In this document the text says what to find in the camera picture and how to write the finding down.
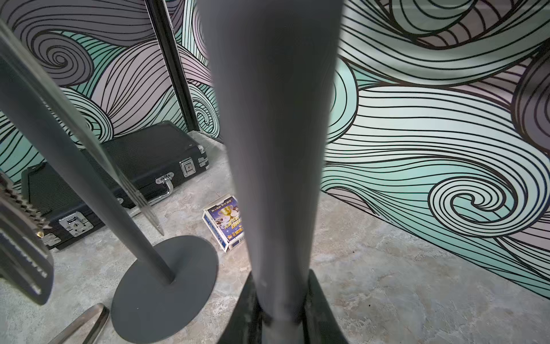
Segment grey utensil stand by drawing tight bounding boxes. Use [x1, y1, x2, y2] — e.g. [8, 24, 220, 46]
[0, 16, 220, 344]
[198, 1, 343, 343]

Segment colourful card box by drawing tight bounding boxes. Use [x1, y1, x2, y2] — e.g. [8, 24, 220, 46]
[202, 194, 244, 252]

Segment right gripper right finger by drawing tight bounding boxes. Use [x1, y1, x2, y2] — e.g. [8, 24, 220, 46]
[304, 269, 348, 344]

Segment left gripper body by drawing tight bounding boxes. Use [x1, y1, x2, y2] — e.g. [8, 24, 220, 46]
[1, 173, 54, 305]

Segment steel tongs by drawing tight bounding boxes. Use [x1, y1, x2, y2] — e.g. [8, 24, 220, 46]
[1, 23, 165, 235]
[49, 303, 110, 344]

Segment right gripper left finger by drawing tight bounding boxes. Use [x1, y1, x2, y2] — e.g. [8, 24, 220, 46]
[217, 272, 262, 344]

